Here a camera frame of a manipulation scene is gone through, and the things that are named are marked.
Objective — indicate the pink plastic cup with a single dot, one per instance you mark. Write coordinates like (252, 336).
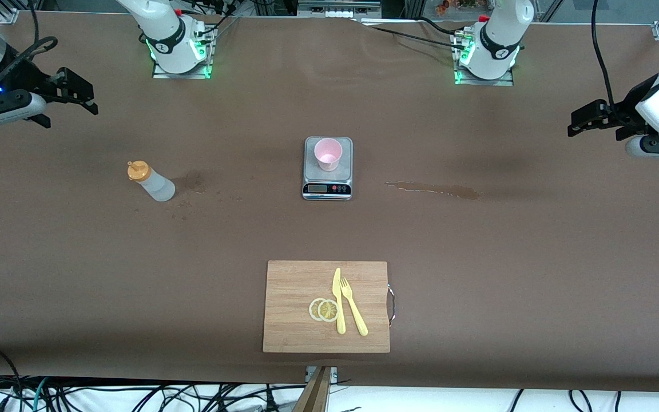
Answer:
(328, 154)

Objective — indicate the lemon slice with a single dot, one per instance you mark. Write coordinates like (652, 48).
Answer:
(313, 309)
(328, 311)

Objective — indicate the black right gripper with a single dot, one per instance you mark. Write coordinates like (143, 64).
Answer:
(31, 78)

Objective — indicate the silver digital kitchen scale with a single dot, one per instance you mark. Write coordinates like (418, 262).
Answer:
(310, 166)

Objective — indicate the small metal bracket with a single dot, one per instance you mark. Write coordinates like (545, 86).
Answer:
(334, 373)

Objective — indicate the wooden post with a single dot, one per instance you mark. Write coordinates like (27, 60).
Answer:
(315, 395)

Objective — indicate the white power strip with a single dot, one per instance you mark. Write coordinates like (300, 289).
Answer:
(338, 12)

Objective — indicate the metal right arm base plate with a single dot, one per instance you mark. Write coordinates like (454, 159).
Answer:
(161, 73)

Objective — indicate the wooden cutting board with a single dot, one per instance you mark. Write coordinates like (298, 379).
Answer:
(289, 320)

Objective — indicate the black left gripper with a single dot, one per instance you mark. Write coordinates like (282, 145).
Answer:
(621, 113)

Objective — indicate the yellow plastic knife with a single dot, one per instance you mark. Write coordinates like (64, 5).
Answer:
(337, 286)

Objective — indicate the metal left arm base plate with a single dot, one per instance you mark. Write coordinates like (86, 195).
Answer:
(501, 82)

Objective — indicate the yellow plastic fork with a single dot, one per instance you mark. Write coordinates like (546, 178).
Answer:
(355, 312)

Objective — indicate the clear sauce bottle orange cap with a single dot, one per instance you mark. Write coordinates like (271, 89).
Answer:
(158, 186)

